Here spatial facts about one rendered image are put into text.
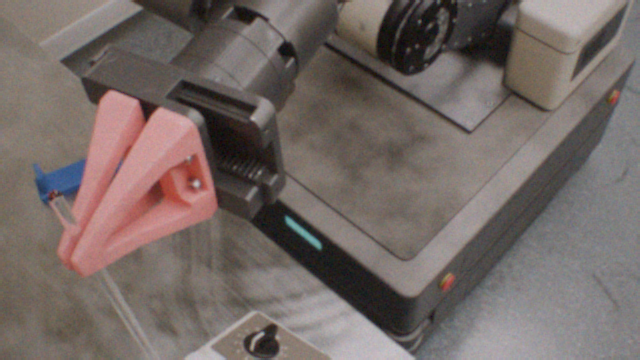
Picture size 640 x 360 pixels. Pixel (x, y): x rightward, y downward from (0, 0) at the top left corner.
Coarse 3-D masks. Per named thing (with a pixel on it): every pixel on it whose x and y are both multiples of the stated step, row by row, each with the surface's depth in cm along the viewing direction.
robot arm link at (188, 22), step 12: (132, 0) 39; (144, 0) 38; (156, 0) 38; (168, 0) 37; (180, 0) 37; (192, 0) 37; (336, 0) 41; (156, 12) 39; (168, 12) 38; (180, 12) 38; (192, 12) 38; (180, 24) 39; (192, 24) 38; (204, 24) 40
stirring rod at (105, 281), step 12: (60, 204) 27; (60, 216) 28; (72, 216) 28; (72, 228) 28; (96, 276) 31; (108, 276) 32; (108, 288) 32; (120, 300) 34; (120, 312) 34; (132, 324) 36; (144, 336) 37; (144, 348) 38
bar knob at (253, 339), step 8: (264, 328) 59; (272, 328) 59; (248, 336) 59; (256, 336) 57; (264, 336) 58; (272, 336) 59; (248, 344) 58; (256, 344) 57; (264, 344) 58; (272, 344) 59; (248, 352) 58; (256, 352) 58; (264, 352) 58; (272, 352) 58
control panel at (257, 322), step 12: (240, 324) 61; (252, 324) 61; (264, 324) 62; (276, 324) 62; (228, 336) 59; (240, 336) 60; (276, 336) 61; (288, 336) 61; (216, 348) 57; (228, 348) 58; (240, 348) 58; (288, 348) 60; (300, 348) 60; (312, 348) 61
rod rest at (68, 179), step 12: (36, 168) 74; (60, 168) 77; (72, 168) 77; (84, 168) 77; (120, 168) 77; (36, 180) 76; (48, 180) 76; (60, 180) 76; (72, 180) 76; (48, 192) 74; (60, 192) 75; (72, 192) 76
